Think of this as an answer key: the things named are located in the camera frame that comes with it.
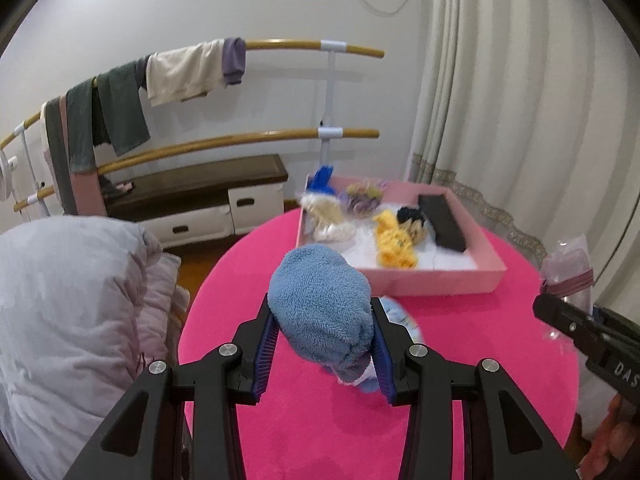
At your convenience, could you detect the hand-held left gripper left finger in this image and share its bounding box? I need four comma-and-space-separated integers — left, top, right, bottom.
62, 292, 278, 480

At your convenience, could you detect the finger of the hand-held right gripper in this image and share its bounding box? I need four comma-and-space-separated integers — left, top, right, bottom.
594, 307, 640, 343
532, 292, 598, 343

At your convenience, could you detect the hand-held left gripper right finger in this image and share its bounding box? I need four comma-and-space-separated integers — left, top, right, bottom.
370, 296, 578, 480

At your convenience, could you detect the pink transparent bag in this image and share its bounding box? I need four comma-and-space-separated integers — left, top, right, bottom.
540, 235, 596, 311

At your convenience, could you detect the light blue fluffy cloth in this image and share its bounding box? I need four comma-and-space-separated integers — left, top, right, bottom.
267, 244, 373, 376

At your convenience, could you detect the pink shallow cardboard box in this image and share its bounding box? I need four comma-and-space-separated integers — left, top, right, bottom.
295, 174, 508, 297

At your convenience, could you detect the yellow crochet piece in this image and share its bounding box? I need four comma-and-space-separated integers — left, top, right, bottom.
372, 210, 418, 270

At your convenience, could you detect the black scrunchie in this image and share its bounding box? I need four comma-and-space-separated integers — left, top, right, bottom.
396, 206, 426, 241

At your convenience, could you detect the black rectangular case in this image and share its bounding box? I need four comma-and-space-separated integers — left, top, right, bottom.
417, 194, 468, 252

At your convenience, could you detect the bag of cotton swabs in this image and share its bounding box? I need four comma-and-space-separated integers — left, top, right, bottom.
300, 192, 356, 243

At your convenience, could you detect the purple organza scrunchie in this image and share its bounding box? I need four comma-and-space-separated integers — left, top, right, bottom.
347, 192, 383, 218

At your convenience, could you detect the royal blue mesh scrunchie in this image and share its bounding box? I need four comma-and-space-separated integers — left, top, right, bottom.
306, 165, 337, 196

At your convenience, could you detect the round pink table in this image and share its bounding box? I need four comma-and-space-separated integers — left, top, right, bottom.
177, 207, 581, 480

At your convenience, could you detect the pale pink bed sheet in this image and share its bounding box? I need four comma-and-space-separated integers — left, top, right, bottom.
137, 252, 191, 366

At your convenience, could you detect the dark top bench cabinet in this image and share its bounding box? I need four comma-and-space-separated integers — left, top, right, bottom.
102, 154, 290, 248

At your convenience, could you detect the grey duvet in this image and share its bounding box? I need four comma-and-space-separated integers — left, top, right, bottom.
0, 216, 166, 480

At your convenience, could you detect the cream curtain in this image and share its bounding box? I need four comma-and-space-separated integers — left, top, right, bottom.
402, 0, 640, 321

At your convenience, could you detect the wooden ballet barre rack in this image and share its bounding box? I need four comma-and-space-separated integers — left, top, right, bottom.
0, 37, 386, 221

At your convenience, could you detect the pink cloth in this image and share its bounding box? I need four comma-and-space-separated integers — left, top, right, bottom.
59, 94, 107, 217

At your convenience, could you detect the dark grey towel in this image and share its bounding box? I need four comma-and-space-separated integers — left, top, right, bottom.
96, 60, 151, 157
66, 79, 108, 176

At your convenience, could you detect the grey cloth strip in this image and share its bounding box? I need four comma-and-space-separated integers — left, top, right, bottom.
45, 100, 78, 213

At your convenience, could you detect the cream cloth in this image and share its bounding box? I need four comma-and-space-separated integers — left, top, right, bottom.
145, 40, 226, 107

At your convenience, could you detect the purple cloth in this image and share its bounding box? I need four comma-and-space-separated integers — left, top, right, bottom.
221, 37, 248, 87

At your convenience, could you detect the white cloth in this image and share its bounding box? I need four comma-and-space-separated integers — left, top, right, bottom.
40, 102, 53, 181

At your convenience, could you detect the white electric fan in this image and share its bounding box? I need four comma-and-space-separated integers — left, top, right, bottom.
0, 155, 18, 196

